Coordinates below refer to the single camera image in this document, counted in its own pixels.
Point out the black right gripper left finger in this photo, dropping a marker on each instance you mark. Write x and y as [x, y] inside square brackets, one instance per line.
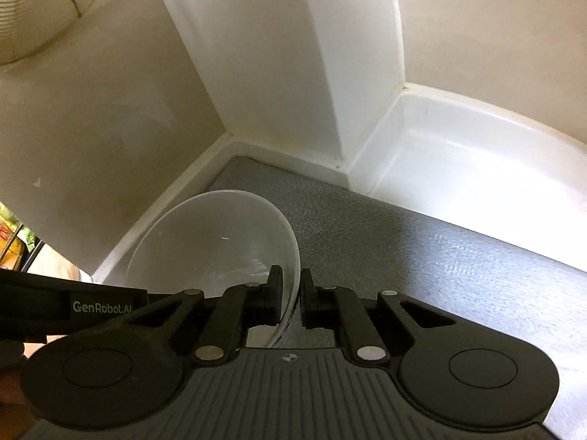
[194, 329]

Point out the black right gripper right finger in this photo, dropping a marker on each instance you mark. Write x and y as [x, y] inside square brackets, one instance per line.
[383, 330]

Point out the white bowl blue pattern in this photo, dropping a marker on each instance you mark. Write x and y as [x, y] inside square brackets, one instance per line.
[217, 240]

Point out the person's left hand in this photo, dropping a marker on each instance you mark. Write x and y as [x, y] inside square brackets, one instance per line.
[16, 416]

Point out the wooden cutting board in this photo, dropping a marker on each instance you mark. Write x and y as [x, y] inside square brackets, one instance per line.
[52, 264]

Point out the grey counter mat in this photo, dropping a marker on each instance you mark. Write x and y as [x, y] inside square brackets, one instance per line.
[350, 240]

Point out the black wire spice rack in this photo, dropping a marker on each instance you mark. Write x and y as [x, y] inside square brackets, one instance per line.
[19, 245]

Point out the metal wire strainer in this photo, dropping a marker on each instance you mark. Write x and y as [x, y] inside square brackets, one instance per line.
[28, 25]

